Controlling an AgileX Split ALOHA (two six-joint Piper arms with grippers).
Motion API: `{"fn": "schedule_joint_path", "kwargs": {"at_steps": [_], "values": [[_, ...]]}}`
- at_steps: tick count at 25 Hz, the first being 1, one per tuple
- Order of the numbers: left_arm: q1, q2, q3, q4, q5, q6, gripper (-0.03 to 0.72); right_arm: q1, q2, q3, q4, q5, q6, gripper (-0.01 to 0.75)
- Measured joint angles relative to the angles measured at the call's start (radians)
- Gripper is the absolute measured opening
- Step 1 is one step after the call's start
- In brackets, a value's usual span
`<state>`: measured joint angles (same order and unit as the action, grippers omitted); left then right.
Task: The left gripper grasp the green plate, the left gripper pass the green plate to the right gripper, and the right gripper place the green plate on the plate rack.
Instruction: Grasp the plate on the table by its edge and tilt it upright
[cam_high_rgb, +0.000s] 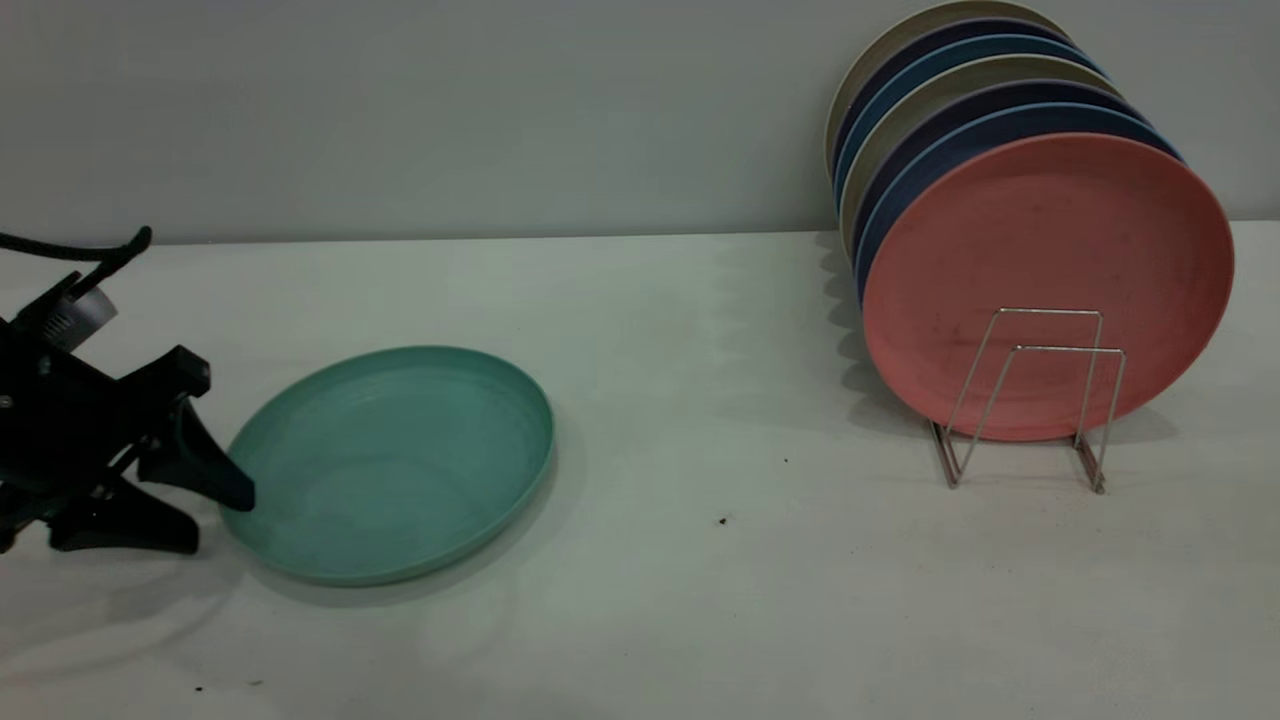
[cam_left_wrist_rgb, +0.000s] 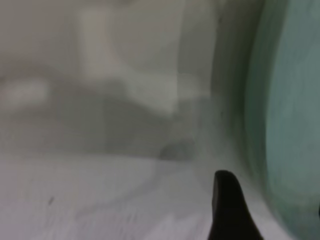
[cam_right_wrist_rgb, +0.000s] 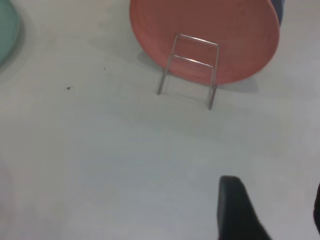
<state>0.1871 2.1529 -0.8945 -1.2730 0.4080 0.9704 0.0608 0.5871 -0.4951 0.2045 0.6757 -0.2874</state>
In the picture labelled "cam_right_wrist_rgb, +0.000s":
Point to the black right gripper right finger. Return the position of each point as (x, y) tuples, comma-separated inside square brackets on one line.
[(317, 205)]

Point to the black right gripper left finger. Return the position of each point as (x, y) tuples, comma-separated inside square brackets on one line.
[(235, 215)]

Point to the pink plate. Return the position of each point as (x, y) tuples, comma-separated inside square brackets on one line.
[(200, 22)]

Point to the green plate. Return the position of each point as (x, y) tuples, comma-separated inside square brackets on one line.
[(7, 30)]

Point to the navy blue plate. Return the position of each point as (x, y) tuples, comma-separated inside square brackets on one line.
[(279, 10)]

